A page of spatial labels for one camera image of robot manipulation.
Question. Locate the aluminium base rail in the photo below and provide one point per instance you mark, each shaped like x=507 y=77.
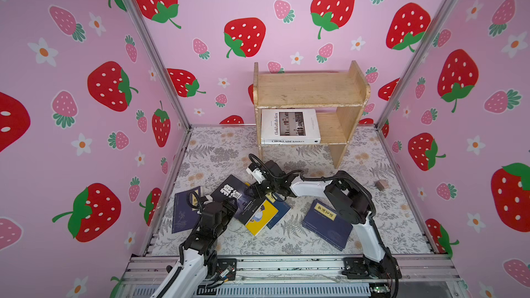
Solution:
x=324 y=276

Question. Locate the small brown block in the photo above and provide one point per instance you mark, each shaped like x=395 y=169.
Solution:
x=382 y=185

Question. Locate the black wolf cover book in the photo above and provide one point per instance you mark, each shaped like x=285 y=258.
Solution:
x=249 y=208

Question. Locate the blue book middle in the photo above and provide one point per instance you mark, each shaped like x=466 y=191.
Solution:
x=282 y=207

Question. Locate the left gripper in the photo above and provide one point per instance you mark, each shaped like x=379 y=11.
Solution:
x=228 y=207

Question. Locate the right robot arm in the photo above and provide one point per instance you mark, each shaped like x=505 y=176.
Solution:
x=352 y=202

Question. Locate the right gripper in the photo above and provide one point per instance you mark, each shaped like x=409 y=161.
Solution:
x=260 y=194

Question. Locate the blue book right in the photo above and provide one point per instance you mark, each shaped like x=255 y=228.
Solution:
x=327 y=224

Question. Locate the blue book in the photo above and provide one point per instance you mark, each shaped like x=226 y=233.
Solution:
x=327 y=224
x=282 y=207

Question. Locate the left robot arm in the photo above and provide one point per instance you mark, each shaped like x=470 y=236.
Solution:
x=197 y=256

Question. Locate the wooden two-tier shelf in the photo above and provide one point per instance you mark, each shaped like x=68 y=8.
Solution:
x=347 y=92

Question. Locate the yellow cartoon cover book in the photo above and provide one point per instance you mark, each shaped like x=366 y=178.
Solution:
x=263 y=217

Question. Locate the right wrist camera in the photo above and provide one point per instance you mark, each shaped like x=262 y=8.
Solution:
x=256 y=173

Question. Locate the dark purple book left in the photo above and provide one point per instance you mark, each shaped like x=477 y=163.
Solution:
x=184 y=216

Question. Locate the white hardcover book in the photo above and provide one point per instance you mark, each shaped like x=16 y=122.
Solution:
x=289 y=126

